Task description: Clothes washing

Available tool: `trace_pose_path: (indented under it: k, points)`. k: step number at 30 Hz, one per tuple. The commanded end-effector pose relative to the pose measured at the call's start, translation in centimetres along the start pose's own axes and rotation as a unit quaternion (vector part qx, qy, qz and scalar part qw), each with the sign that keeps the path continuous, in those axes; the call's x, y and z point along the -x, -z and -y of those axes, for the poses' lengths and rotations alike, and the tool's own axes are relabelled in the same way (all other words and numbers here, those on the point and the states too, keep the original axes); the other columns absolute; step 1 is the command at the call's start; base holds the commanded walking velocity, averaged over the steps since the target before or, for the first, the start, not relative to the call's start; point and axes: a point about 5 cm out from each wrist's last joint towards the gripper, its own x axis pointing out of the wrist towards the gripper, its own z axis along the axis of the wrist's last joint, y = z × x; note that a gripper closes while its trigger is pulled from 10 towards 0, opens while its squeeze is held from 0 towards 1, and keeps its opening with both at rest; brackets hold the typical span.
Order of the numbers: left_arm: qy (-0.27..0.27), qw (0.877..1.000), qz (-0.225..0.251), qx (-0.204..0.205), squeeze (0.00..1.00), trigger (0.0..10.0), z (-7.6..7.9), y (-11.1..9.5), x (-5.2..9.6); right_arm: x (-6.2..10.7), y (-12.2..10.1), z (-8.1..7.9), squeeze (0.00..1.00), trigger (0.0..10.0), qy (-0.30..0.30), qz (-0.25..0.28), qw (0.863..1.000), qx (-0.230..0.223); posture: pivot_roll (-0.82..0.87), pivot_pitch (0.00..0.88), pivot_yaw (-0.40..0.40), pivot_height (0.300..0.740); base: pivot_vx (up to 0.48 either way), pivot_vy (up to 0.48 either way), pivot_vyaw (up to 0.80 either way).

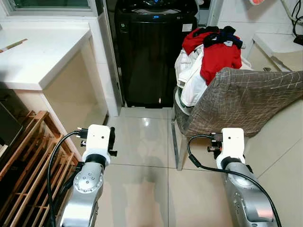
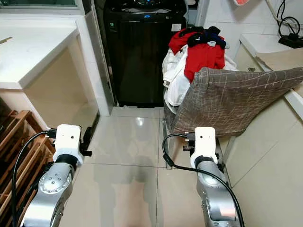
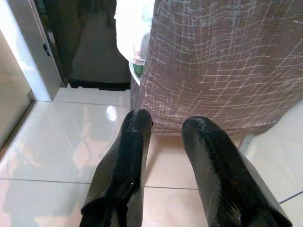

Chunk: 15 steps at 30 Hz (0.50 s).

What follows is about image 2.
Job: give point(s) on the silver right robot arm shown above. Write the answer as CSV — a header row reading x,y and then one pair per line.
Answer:
x,y
215,198

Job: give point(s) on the black washing machine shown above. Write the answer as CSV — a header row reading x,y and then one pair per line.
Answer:
x,y
137,56

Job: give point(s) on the brown wooden slat rack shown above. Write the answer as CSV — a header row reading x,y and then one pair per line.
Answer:
x,y
23,142

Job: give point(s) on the white garment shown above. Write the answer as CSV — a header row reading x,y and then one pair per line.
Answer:
x,y
177,80

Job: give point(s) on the red garment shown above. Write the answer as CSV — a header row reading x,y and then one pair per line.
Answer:
x,y
206,59

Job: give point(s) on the large white stone counter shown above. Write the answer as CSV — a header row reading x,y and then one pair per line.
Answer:
x,y
35,52

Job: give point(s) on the dark navy garment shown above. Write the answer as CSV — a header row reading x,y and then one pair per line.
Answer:
x,y
206,37

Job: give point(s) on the small white stone counter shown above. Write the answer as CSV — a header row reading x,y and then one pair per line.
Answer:
x,y
272,56

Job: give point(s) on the thin wooden stick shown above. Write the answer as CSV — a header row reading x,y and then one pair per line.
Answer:
x,y
5,40

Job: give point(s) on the red round object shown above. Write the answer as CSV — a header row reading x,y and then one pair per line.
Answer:
x,y
242,2

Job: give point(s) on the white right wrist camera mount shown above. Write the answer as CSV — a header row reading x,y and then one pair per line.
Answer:
x,y
204,142

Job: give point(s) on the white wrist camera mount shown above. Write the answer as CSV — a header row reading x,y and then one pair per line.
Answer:
x,y
204,142
67,139

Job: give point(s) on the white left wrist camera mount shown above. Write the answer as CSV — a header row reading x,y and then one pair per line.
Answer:
x,y
67,139

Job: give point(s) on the window frame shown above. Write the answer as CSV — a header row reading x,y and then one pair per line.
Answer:
x,y
38,4

